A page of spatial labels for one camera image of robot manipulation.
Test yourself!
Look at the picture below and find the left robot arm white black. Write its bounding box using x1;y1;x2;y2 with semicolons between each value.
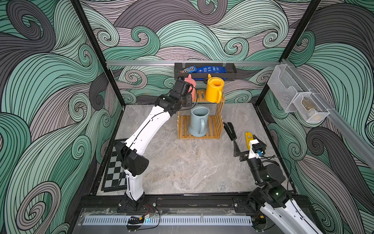
116;80;196;202

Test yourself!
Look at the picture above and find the black white chessboard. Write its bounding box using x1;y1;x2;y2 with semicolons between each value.
101;138;127;193

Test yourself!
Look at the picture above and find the wooden slatted shelf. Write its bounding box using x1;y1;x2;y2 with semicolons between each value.
177;90;226;139

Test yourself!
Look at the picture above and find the m&m candy packet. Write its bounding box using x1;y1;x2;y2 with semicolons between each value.
179;66;197;73

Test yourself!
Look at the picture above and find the yellow watering can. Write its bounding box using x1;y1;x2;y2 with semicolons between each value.
206;74;225;103

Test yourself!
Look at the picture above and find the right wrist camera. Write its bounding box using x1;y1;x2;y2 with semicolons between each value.
248;139;267;159

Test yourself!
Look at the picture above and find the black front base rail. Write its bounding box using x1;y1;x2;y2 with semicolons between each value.
76;192;269;214

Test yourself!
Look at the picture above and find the yellow triangular plastic piece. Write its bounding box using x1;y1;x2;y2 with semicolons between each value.
245;132;254;150

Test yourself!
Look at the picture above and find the black stapler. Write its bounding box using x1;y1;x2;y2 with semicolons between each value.
224;122;237;141

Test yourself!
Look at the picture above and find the clear plastic wall bin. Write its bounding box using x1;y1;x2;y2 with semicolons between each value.
267;64;330;124

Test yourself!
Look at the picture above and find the pink watering can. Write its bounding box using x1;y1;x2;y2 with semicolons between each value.
185;74;196;101

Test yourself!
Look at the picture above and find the blue snack bag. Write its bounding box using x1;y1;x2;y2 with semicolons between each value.
192;66;227;80

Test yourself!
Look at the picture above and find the white perforated cable duct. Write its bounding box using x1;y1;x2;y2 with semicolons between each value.
83;215;252;226

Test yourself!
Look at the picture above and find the aluminium wall rail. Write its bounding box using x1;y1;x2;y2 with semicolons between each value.
106;59;280;67
281;59;374;169

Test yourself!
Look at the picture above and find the aluminium wall rail right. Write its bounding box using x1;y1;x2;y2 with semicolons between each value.
281;59;374;169

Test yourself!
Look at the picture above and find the light blue watering can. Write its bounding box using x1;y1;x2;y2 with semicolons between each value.
188;104;210;137

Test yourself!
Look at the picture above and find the aluminium wall rail back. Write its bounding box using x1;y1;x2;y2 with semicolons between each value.
106;59;280;67

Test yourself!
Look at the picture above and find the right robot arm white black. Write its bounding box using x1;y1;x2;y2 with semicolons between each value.
232;139;322;234

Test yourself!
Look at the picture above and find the dark metal wall basket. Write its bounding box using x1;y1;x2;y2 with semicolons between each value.
174;62;237;81

